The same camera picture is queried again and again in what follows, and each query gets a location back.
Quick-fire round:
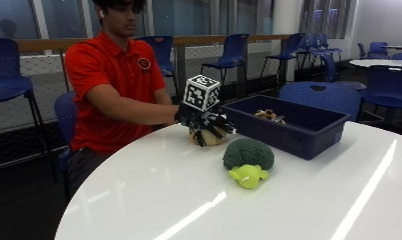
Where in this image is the beige plush toy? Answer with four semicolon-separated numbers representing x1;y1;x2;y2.
187;128;228;147

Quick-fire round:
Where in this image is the the person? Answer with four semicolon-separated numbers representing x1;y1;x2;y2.
63;0;179;198

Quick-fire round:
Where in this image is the green broccoli plush toy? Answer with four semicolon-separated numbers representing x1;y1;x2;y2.
221;137;275;190

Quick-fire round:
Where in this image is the white round table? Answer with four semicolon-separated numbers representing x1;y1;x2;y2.
348;58;402;70

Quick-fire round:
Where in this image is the white marker cube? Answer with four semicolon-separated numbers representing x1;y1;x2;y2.
181;74;222;113

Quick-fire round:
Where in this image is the dark blue plastic bin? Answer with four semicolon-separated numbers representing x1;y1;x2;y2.
221;94;352;162

